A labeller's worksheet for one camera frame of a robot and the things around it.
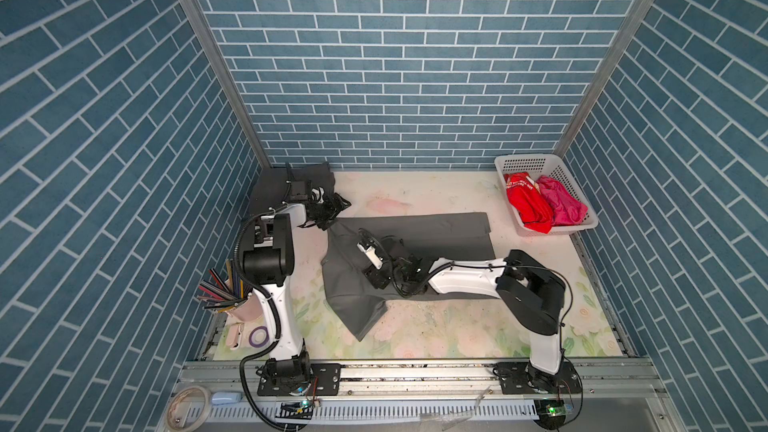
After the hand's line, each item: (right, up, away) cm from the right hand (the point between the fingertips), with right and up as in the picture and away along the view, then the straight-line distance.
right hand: (368, 260), depth 88 cm
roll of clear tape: (-41, -32, -18) cm, 55 cm away
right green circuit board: (+45, -33, -18) cm, 59 cm away
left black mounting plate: (-10, -27, -14) cm, 32 cm away
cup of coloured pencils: (-36, -7, -9) cm, 38 cm away
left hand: (-10, +15, +15) cm, 24 cm away
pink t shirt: (+65, +14, +10) cm, 67 cm away
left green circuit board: (-16, -33, -17) cm, 40 cm away
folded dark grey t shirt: (-38, +22, +20) cm, 49 cm away
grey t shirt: (-3, -13, -2) cm, 13 cm away
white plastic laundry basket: (+68, +31, +24) cm, 79 cm away
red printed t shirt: (+53, +14, +7) cm, 56 cm away
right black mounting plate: (+39, -26, -15) cm, 50 cm away
